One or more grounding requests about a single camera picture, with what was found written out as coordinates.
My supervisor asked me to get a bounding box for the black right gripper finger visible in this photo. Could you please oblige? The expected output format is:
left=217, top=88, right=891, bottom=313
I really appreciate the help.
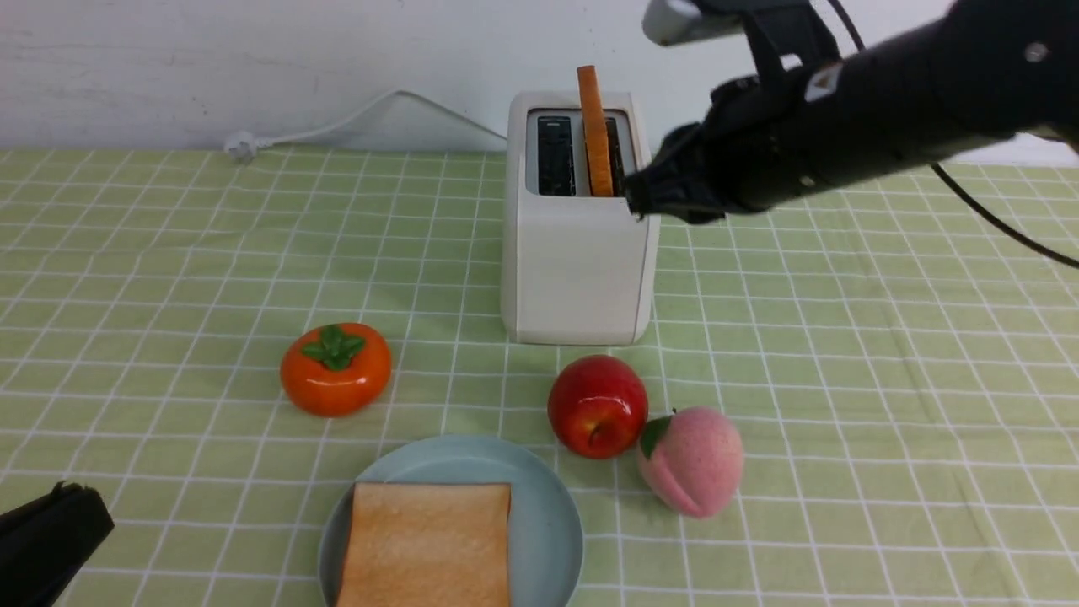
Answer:
left=624, top=169, right=664, bottom=222

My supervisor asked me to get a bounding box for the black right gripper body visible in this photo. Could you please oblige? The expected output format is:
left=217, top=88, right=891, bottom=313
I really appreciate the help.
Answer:
left=650, top=74, right=810, bottom=224

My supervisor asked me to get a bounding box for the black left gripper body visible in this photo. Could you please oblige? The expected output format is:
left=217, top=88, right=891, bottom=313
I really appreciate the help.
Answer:
left=1, top=481, right=115, bottom=606

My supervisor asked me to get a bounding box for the toast slice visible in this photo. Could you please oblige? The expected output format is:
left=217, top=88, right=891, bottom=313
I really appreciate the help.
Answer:
left=334, top=481, right=513, bottom=606
left=577, top=65, right=615, bottom=197

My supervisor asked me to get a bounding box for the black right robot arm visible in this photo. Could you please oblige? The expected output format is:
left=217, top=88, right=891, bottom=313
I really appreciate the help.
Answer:
left=624, top=1, right=1076, bottom=224

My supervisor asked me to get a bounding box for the white two-slot toaster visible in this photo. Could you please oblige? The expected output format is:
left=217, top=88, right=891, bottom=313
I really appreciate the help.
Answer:
left=500, top=91, right=660, bottom=346

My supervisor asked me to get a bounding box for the red apple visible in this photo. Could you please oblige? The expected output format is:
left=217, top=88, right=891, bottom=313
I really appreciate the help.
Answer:
left=547, top=355, right=650, bottom=460

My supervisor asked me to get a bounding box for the green checkered tablecloth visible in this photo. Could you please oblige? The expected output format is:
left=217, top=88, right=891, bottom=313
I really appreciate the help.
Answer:
left=1, top=148, right=1078, bottom=606

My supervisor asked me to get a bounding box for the pink peach with leaf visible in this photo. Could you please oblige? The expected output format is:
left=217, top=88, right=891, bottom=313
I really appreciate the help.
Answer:
left=636, top=406, right=745, bottom=519

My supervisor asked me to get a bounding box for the orange persimmon with green leaf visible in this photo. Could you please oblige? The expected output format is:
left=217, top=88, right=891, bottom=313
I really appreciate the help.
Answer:
left=278, top=323, right=393, bottom=418

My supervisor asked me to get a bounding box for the light blue round plate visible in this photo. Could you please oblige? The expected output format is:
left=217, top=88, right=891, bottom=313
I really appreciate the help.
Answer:
left=317, top=434, right=583, bottom=606

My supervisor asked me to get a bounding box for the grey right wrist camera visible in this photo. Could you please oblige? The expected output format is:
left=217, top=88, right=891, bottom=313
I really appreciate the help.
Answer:
left=642, top=0, right=844, bottom=77

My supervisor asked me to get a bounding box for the black right camera cable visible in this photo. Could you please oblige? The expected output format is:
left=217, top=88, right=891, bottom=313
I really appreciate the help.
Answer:
left=827, top=0, right=1079, bottom=271

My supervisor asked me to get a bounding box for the white power cable with plug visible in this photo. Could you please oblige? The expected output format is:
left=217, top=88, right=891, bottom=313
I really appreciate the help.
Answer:
left=224, top=89, right=508, bottom=164

